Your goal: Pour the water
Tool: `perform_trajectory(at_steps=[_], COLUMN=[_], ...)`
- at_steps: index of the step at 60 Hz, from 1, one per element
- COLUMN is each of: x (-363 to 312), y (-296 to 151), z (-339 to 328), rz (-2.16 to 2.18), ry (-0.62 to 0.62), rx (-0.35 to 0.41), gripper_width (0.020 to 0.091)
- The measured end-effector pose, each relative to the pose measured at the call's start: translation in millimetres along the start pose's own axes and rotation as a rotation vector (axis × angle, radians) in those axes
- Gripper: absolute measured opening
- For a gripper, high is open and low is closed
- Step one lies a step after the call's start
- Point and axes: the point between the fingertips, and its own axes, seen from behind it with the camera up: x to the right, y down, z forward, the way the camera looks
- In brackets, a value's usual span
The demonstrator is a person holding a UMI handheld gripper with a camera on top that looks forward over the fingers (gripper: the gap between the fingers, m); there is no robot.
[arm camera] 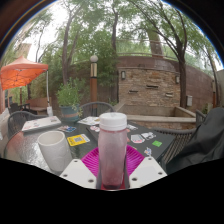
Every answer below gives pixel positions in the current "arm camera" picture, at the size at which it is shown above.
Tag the leaning slender tree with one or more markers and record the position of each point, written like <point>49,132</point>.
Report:
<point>65,56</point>

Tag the clear pink white-capped bottle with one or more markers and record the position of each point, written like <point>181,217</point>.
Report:
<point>112,150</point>

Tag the white textured cup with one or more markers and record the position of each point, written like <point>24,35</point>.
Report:
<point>55,150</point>

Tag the dark wall lantern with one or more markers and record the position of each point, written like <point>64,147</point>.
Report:
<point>177,79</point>
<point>123,75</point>

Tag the grey laptop with stickers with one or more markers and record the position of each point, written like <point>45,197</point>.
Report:
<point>41,123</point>

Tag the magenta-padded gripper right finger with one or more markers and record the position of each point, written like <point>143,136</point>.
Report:
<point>146,171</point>

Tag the blue sticker card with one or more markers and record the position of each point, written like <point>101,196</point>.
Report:
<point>66,129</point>

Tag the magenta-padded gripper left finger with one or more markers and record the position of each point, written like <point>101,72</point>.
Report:
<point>78,173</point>

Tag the black laptop with stickers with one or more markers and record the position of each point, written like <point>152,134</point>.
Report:
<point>156,138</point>

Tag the yellow square card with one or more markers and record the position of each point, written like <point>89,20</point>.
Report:
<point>78,140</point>

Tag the forked dark-trunk tree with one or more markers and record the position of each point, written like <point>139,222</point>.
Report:
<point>182,83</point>

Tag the black jacket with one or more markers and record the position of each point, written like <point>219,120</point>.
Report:
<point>203,140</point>

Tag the grey wall utility box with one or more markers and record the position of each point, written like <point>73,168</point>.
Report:
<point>189,100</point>

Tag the globe-topped wooden lamp post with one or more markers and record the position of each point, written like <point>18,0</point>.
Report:
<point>94,83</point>

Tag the orange patio umbrella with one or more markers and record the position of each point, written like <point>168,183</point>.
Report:
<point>20,71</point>

